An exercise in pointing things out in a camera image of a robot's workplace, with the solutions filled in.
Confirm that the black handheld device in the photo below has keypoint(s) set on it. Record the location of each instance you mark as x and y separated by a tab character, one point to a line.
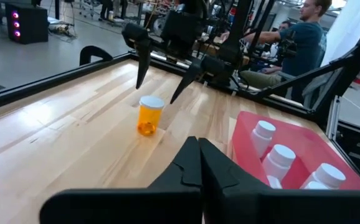
287	46

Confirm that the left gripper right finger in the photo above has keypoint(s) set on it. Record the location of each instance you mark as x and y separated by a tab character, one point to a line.
276	208

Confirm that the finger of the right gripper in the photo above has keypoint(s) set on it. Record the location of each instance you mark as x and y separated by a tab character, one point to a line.
142	46
205	67

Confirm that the pink translucent plastic basket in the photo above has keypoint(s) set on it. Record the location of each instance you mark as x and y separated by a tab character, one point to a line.
304	146

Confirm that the silver metal bracket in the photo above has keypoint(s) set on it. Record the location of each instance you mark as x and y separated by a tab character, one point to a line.
333	118

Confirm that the orange pill bottle white cap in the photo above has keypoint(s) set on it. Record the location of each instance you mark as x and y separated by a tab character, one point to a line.
149	118

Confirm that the person's hand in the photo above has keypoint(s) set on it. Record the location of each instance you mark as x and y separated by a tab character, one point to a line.
226	36

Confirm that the person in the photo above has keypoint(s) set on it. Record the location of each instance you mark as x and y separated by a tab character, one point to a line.
304	43
105	6
285	25

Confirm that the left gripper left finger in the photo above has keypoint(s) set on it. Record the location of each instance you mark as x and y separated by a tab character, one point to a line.
136	208

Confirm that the black computer tower pink lights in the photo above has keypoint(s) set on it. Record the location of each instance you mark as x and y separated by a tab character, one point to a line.
27	25

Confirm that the small white jar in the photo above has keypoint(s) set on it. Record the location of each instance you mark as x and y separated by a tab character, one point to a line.
111	15

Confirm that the black frame foot bracket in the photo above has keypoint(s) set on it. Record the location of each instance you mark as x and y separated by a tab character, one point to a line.
88	51

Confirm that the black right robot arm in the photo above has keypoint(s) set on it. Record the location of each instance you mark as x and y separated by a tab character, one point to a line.
237	46

